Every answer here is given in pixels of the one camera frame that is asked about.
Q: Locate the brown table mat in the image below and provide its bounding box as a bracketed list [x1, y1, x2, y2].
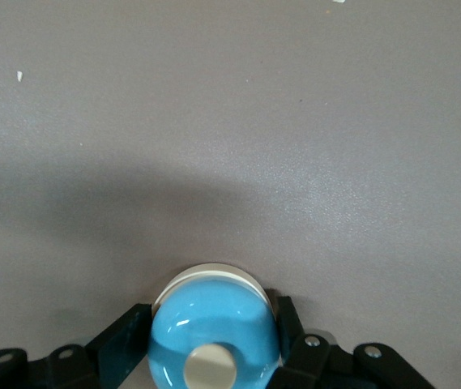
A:
[0, 0, 461, 389]

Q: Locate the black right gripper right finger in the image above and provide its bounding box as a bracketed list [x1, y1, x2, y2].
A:
[270, 295, 437, 389]

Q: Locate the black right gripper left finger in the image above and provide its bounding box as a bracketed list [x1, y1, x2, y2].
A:
[0, 301, 154, 389]

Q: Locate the blue bell with cream button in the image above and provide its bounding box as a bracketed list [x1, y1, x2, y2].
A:
[148, 262, 282, 389]

